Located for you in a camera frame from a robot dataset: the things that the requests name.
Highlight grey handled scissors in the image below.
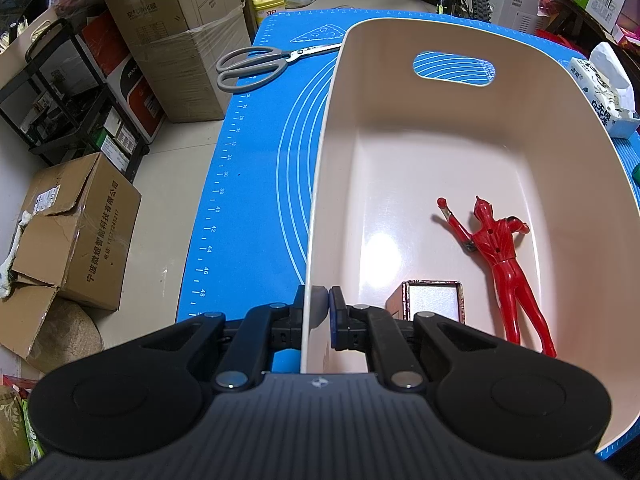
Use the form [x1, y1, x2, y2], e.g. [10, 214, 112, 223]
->
[215, 44, 342, 94]

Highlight red superhero figurine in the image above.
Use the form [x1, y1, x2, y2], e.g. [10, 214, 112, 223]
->
[437, 196, 558, 358]

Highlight cream plastic storage bin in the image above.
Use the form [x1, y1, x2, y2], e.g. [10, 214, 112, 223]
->
[306, 18, 639, 448]

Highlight open cardboard box on floor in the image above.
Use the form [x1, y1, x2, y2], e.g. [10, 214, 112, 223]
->
[1, 153, 141, 359]

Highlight white tissue pack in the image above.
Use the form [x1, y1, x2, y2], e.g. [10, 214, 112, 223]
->
[568, 42, 639, 140]

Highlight black metal shelf rack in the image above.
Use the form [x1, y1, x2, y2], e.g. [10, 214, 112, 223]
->
[1, 18, 149, 180]

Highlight large stacked cardboard box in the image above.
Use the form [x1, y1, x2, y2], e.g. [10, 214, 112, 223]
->
[105, 0, 250, 122]

